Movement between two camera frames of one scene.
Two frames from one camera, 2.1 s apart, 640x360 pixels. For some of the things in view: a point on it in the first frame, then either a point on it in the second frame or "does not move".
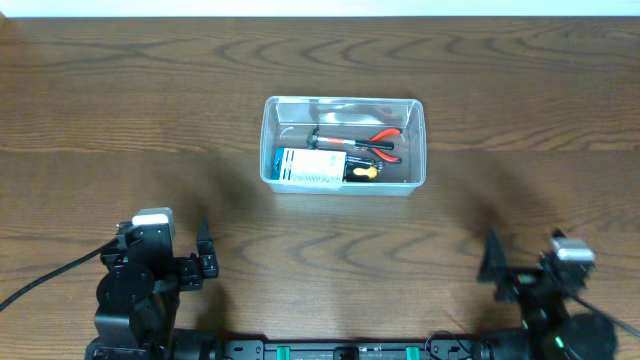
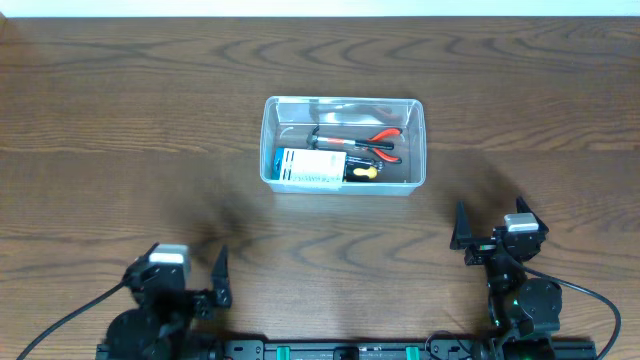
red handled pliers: (382, 134) does not move
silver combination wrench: (379, 164) does not move
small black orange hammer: (316, 140) does not move
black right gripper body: (515, 287) → (480, 253)
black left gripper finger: (207, 252) → (220, 279)
